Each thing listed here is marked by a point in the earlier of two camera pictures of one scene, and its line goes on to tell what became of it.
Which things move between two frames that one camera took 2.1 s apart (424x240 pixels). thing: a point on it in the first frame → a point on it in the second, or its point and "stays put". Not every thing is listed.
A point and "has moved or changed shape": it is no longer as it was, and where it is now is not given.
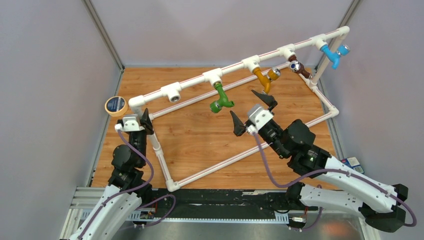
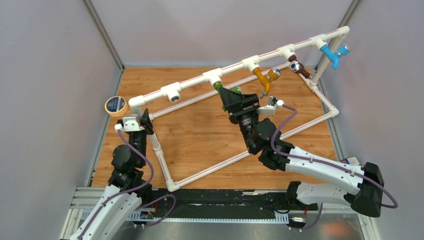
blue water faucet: (333, 57) stays put
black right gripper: (238, 127) → (233, 101)
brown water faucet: (295, 66) stays put
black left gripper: (145, 121) stays put
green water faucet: (216, 106) has moved or changed shape
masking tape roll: (116, 106) stays put
